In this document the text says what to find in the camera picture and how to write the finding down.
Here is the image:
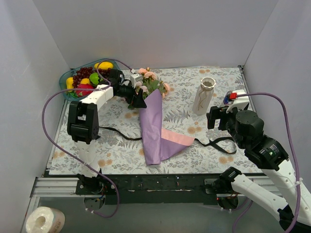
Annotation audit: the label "pink flower bunch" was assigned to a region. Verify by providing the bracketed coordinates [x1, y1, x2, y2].
[133, 67, 171, 100]

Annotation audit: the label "black gold-lettered ribbon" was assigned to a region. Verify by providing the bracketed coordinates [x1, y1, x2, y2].
[100, 126, 237, 154]

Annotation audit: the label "purple wrapping paper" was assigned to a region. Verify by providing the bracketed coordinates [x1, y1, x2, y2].
[139, 90, 194, 166]

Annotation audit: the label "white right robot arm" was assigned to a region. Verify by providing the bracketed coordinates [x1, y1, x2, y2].
[207, 106, 311, 233]

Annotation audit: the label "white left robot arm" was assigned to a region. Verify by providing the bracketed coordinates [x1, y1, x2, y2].
[67, 68, 147, 194]

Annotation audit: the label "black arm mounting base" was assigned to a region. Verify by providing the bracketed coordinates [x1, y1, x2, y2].
[75, 174, 241, 209]

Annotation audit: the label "white ribbed ceramic vase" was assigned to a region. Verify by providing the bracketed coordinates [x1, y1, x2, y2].
[192, 77, 216, 116]

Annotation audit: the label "yellow toy mango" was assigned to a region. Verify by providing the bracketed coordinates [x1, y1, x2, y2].
[94, 62, 114, 70]

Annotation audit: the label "blue silver energy drink can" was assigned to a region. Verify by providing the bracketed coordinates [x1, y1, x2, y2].
[223, 93, 231, 105]

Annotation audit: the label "green toy watermelon ball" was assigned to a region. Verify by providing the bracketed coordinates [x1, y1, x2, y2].
[89, 72, 101, 86]

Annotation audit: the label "floral patterned table mat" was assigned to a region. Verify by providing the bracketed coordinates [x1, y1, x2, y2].
[49, 67, 272, 175]

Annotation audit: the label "small yellow toy fruit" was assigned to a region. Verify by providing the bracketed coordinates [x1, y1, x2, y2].
[80, 78, 91, 84]

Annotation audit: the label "dark red toy grapes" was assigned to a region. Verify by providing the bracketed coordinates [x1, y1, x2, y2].
[73, 67, 97, 88]

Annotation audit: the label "pink toy dragon fruit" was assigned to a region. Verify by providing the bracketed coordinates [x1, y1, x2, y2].
[75, 83, 94, 97]

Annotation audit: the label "teal plastic fruit basket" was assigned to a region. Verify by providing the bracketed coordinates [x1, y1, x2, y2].
[59, 58, 120, 101]

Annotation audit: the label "white tissue paper roll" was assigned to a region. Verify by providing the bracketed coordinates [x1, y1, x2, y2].
[25, 206, 65, 233]

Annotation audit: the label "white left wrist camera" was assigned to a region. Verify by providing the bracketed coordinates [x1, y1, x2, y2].
[130, 73, 143, 88]

